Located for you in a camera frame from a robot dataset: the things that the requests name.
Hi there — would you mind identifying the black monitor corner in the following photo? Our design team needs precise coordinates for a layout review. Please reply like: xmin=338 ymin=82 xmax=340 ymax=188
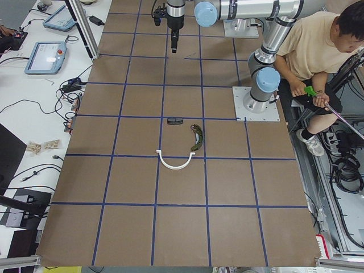
xmin=0 ymin=125 xmax=26 ymax=195

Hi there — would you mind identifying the black power adapter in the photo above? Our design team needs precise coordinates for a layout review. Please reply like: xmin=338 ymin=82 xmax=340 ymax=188
xmin=89 ymin=15 xmax=105 ymax=26

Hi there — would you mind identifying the grey brake pad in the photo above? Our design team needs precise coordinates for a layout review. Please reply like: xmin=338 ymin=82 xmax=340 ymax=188
xmin=167 ymin=117 xmax=184 ymax=125

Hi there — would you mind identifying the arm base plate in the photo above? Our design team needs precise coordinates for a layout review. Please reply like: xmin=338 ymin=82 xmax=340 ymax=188
xmin=233 ymin=86 xmax=280 ymax=122
xmin=224 ymin=19 xmax=259 ymax=39

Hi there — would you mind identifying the person in beige shirt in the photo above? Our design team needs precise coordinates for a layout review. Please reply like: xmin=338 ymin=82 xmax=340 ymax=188
xmin=274 ymin=1 xmax=363 ymax=156

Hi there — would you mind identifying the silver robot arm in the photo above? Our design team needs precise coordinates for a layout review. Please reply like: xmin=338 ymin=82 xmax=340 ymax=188
xmin=166 ymin=1 xmax=303 ymax=53
xmin=239 ymin=1 xmax=304 ymax=113

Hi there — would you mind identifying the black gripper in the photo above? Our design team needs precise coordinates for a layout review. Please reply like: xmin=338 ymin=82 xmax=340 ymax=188
xmin=167 ymin=14 xmax=184 ymax=53

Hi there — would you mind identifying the green brake shoe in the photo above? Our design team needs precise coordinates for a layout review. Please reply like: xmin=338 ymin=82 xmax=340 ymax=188
xmin=191 ymin=124 xmax=204 ymax=152

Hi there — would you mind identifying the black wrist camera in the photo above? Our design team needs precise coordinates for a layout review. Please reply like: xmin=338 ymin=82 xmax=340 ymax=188
xmin=151 ymin=3 xmax=167 ymax=27

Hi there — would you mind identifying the upper teach pendant tablet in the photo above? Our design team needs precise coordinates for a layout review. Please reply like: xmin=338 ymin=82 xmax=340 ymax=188
xmin=43 ymin=5 xmax=75 ymax=32

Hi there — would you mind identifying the aluminium frame post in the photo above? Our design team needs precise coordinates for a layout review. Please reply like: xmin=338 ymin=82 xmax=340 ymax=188
xmin=65 ymin=0 xmax=100 ymax=60

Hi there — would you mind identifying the lower teach pendant tablet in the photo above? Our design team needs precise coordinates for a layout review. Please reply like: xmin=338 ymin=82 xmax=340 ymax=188
xmin=24 ymin=41 xmax=67 ymax=75

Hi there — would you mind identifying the teach pendant tablet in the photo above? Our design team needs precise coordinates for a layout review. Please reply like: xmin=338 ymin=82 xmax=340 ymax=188
xmin=43 ymin=5 xmax=75 ymax=32
xmin=24 ymin=41 xmax=67 ymax=75

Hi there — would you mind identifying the green handled reacher tool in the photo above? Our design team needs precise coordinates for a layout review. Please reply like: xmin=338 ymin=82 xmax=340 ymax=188
xmin=303 ymin=85 xmax=363 ymax=139

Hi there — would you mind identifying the white curved plastic part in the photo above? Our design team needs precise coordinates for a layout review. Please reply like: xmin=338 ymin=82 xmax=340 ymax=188
xmin=155 ymin=150 xmax=197 ymax=171

